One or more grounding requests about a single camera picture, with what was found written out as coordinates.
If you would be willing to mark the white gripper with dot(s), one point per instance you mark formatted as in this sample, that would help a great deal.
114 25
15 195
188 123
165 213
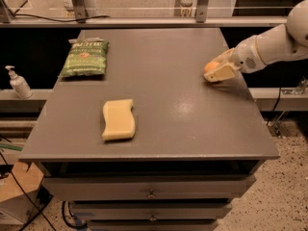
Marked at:
245 54

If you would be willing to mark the orange fruit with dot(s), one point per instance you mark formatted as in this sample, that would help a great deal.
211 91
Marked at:
210 66

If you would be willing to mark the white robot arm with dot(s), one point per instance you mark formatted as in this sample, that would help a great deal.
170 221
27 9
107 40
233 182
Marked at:
284 43

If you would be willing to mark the green jalapeno chip bag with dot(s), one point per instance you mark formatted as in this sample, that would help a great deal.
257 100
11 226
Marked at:
86 57

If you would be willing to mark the grey drawer cabinet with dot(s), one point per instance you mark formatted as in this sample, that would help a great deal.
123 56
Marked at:
196 146

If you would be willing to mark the yellow sponge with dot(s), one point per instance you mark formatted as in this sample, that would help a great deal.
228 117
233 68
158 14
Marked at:
119 120

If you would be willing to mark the white pump soap bottle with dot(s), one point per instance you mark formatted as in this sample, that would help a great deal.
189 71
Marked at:
19 84

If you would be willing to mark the cardboard box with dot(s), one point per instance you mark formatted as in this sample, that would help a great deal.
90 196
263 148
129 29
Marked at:
16 201

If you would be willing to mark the metal rail frame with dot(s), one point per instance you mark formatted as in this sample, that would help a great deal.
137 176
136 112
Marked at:
140 13

